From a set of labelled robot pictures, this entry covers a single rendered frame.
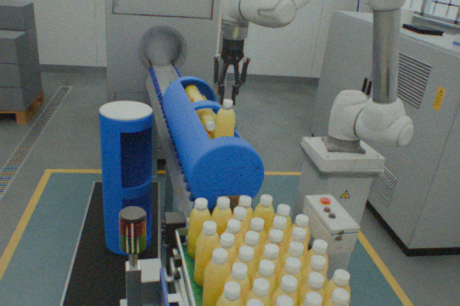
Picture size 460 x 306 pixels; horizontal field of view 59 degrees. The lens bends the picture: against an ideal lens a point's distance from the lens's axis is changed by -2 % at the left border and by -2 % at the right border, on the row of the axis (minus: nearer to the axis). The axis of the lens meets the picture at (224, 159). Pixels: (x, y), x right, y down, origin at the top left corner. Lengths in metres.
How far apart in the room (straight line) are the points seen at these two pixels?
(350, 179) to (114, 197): 1.27
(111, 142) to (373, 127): 1.29
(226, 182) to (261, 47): 5.39
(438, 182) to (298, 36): 4.40
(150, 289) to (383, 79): 1.18
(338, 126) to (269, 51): 4.95
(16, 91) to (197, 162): 3.63
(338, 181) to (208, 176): 0.73
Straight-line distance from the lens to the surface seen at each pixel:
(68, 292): 2.43
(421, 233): 3.21
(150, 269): 1.44
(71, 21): 6.66
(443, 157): 2.94
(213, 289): 1.16
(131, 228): 0.98
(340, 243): 1.36
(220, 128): 1.50
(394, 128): 1.79
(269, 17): 1.24
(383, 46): 1.72
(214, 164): 1.45
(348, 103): 1.92
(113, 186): 2.35
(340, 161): 1.90
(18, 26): 5.12
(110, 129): 2.20
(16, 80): 4.84
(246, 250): 1.14
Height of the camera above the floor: 1.81
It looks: 26 degrees down
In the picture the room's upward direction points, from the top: 6 degrees clockwise
